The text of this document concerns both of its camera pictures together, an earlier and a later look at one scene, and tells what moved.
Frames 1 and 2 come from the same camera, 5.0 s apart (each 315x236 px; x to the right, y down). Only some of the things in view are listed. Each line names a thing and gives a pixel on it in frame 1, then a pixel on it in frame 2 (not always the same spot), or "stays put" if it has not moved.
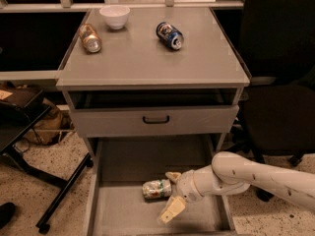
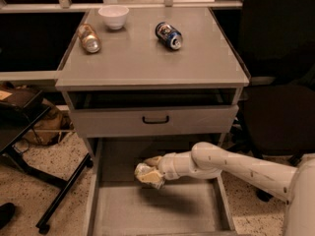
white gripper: (185, 186) -> (168, 167)
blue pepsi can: (169, 35) stays put
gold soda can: (90, 37) stays put
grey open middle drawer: (117, 206) stays put
